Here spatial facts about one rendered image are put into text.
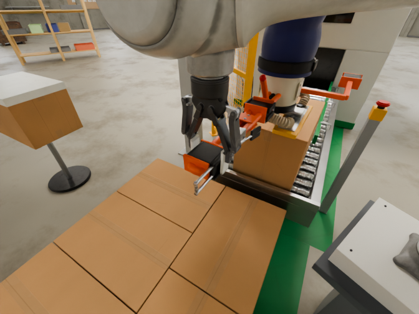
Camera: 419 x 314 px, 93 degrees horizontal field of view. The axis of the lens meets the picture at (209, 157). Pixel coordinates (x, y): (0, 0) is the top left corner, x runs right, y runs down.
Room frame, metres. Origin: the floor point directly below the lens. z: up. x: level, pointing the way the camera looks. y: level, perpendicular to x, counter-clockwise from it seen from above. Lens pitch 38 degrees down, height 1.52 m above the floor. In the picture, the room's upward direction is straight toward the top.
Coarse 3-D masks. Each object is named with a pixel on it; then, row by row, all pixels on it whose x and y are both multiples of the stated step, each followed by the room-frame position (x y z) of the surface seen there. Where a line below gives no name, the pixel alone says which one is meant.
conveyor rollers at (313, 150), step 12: (312, 96) 2.52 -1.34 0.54; (324, 120) 1.87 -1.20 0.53; (312, 144) 1.42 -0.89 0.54; (312, 156) 1.25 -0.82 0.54; (228, 168) 1.12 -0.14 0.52; (300, 168) 1.12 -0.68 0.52; (312, 168) 1.10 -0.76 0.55; (300, 180) 0.97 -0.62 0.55; (312, 180) 1.00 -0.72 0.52; (300, 192) 0.87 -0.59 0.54
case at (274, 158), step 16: (320, 112) 1.19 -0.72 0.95; (272, 128) 0.98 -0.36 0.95; (304, 128) 0.98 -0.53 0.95; (256, 144) 0.99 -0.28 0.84; (272, 144) 0.94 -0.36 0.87; (288, 144) 0.89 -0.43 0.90; (304, 144) 0.85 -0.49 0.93; (240, 160) 1.03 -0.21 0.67; (256, 160) 0.98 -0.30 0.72; (272, 160) 0.92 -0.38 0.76; (288, 160) 0.88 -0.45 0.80; (256, 176) 0.97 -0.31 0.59; (272, 176) 0.91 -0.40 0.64; (288, 176) 0.87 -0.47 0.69
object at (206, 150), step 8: (200, 144) 0.43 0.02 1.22; (208, 144) 0.43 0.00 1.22; (216, 144) 0.43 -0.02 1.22; (192, 152) 0.39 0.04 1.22; (200, 152) 0.39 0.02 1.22; (208, 152) 0.39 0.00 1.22; (216, 152) 0.39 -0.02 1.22; (184, 160) 0.38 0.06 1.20; (192, 160) 0.37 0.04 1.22; (200, 160) 0.36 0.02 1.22; (208, 160) 0.36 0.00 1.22; (208, 176) 0.35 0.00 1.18
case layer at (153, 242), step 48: (144, 192) 0.87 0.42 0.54; (192, 192) 0.87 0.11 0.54; (240, 192) 0.87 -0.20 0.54; (96, 240) 0.54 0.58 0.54; (144, 240) 0.54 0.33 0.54; (192, 240) 0.54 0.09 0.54; (240, 240) 0.54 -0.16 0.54; (0, 288) 0.32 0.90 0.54; (48, 288) 0.32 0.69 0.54; (96, 288) 0.32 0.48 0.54; (144, 288) 0.32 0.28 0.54; (192, 288) 0.32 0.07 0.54; (240, 288) 0.32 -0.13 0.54
